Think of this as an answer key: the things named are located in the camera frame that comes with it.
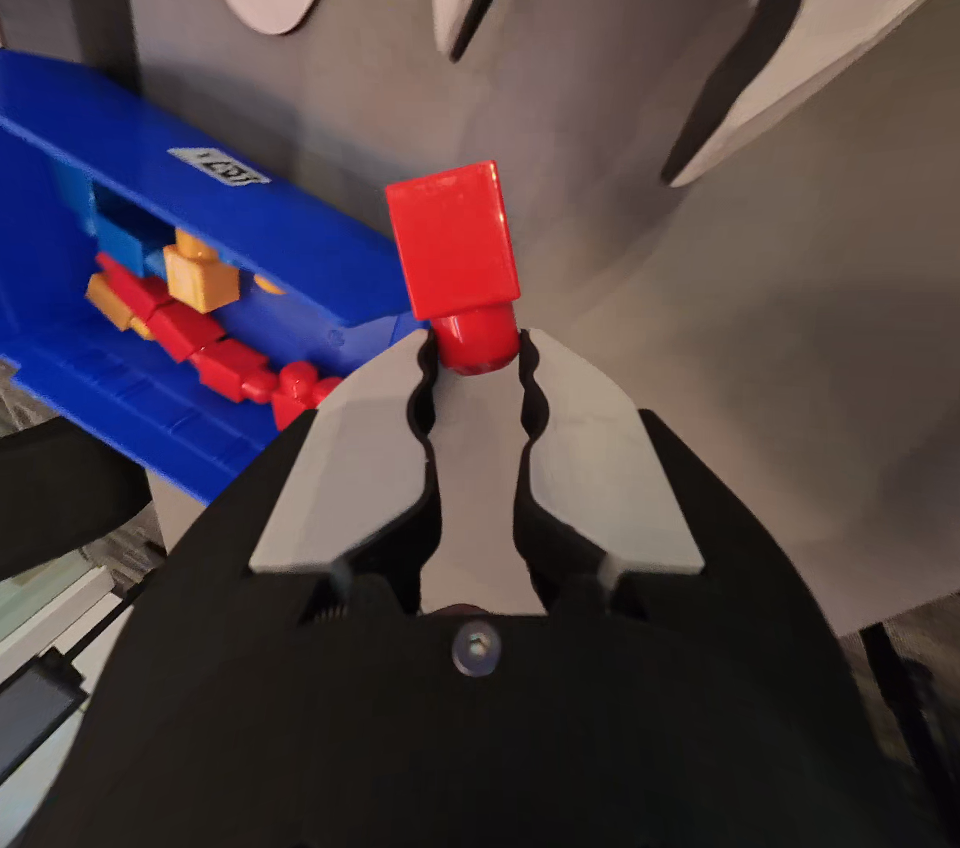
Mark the pile of toy blocks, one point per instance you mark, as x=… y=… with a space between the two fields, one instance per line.
x=202 y=278

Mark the black chair armrest pad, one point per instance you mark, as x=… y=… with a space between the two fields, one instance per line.
x=60 y=488

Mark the red toy block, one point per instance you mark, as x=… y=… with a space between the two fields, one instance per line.
x=457 y=241

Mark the blue plastic bin with tag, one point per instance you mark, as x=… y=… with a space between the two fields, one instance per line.
x=300 y=241

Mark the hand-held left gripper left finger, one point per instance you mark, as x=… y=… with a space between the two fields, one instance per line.
x=352 y=481

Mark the grey desk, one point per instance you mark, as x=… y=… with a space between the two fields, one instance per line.
x=675 y=338

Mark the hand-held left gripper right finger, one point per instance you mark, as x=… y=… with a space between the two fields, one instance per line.
x=607 y=481

